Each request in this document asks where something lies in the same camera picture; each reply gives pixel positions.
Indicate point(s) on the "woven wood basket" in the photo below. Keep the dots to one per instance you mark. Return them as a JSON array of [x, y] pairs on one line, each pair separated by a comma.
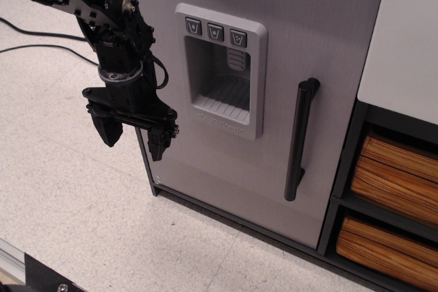
[[398, 177], [389, 253]]

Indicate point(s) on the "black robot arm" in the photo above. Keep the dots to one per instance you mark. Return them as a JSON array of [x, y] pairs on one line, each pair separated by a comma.
[[118, 34]]

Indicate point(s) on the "silver aluminium rail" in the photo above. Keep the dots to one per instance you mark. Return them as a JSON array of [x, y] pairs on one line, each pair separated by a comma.
[[12, 261]]

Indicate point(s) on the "upper woven wood basket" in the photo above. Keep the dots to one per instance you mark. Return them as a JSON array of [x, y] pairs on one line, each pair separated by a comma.
[[398, 177]]

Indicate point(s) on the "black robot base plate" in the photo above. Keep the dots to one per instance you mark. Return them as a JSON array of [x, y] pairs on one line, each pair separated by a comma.
[[39, 277]]

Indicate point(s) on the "black fridge door handle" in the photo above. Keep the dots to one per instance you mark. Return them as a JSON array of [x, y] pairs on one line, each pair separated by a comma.
[[295, 172]]

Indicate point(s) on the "dark grey cabinet frame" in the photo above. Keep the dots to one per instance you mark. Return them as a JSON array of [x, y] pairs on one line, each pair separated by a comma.
[[343, 202]]

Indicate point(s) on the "grey ice water dispenser panel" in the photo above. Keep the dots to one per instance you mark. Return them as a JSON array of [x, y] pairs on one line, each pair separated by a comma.
[[223, 60]]

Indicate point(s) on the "grey toy fridge door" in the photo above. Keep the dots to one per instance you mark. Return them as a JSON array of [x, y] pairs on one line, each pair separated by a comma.
[[323, 39]]

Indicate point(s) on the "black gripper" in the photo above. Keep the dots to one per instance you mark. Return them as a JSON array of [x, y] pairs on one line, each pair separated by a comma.
[[136, 104]]

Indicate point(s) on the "white sink front panel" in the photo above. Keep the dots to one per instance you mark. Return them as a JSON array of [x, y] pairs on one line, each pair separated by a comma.
[[400, 72]]

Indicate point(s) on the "lower woven wood basket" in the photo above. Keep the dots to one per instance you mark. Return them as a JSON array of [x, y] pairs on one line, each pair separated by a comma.
[[389, 253]]

